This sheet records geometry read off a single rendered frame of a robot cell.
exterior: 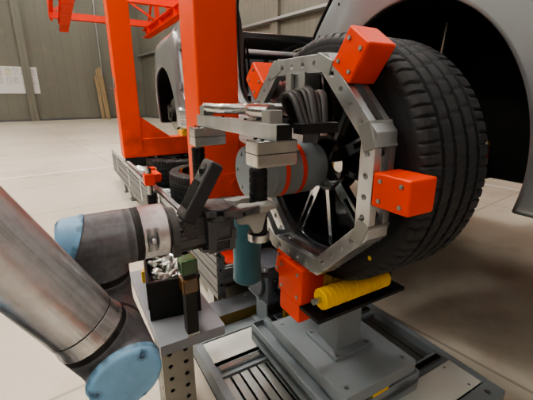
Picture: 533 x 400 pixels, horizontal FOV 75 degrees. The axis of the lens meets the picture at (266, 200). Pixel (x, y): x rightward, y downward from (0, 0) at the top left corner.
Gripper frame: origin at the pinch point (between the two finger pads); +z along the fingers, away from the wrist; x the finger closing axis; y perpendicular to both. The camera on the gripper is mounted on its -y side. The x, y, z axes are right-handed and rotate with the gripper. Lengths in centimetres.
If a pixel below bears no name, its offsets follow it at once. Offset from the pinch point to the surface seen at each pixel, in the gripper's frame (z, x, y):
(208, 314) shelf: -5.7, -22.2, 38.0
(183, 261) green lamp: -13.2, -15.7, 17.0
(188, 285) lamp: -12.6, -15.4, 23.3
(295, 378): 21, -17, 68
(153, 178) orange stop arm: 17, -187, 35
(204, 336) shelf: -9.4, -15.7, 39.4
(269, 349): 21, -33, 69
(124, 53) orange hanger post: 19, -258, -53
